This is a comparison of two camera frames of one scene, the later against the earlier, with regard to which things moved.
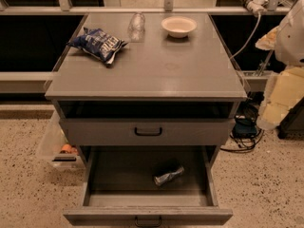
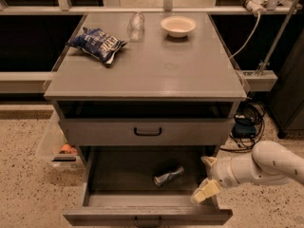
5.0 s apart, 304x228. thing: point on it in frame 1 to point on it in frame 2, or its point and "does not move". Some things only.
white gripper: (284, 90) to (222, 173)
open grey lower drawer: (120, 188) does not move
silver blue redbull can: (158, 180) does not move
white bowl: (179, 26) does not move
